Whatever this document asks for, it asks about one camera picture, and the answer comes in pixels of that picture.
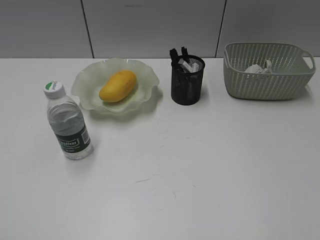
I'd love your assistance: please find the yellow mango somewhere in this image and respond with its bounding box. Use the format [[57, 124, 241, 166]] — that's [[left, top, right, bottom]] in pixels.
[[99, 70, 137, 103]]

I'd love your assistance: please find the grey white eraser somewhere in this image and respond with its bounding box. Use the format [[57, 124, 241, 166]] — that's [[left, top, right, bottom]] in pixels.
[[178, 58, 202, 73]]

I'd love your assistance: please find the black marker pen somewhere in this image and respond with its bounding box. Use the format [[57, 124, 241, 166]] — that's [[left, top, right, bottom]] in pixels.
[[169, 48, 180, 69], [181, 46, 190, 64]]

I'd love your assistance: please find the clear water bottle green label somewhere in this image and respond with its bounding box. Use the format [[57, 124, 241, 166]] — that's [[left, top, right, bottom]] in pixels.
[[43, 81, 93, 160]]

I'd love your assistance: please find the white waste paper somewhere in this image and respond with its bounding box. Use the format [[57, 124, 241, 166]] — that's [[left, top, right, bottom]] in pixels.
[[244, 59, 272, 74]]

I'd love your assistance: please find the black mesh pen holder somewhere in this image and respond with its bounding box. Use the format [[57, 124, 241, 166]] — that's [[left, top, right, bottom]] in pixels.
[[170, 55, 205, 106]]

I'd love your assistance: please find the frosted green wavy plate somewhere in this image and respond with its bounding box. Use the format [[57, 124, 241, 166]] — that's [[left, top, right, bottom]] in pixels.
[[71, 58, 160, 115]]

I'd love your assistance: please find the light green plastic basket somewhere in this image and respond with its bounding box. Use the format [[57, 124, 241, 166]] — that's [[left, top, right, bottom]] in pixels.
[[223, 42, 316, 101]]

